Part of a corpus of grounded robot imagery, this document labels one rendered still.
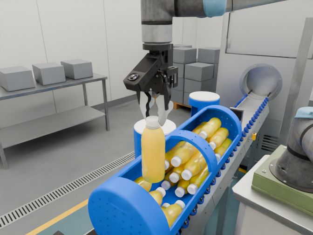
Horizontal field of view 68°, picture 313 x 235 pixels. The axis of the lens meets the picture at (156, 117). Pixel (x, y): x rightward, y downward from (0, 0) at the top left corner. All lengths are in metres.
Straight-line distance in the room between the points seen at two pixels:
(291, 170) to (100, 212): 0.61
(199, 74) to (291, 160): 3.54
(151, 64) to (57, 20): 3.72
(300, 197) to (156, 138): 0.47
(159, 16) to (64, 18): 3.76
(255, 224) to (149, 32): 0.70
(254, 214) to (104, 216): 0.49
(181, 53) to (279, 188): 3.82
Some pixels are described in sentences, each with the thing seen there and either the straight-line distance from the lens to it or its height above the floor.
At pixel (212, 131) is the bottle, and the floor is 1.16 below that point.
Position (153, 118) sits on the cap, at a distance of 0.63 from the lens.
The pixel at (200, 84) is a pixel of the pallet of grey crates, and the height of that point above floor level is 0.62.
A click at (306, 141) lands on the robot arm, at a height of 1.38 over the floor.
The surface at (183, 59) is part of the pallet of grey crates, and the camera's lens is 4.45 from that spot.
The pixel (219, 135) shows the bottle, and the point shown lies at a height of 1.13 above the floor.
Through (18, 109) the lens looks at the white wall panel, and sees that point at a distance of 4.15.
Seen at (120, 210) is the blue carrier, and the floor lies 1.17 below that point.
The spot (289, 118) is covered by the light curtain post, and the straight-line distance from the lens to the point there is 1.90.
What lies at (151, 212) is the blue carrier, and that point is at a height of 1.19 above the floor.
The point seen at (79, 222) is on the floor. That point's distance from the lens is 2.40.
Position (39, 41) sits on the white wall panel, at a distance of 4.11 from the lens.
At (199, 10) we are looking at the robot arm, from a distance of 0.56.
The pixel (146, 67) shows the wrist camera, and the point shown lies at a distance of 0.55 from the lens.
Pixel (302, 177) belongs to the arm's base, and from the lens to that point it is 0.85.
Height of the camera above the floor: 1.68
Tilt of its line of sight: 23 degrees down
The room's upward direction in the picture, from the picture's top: straight up
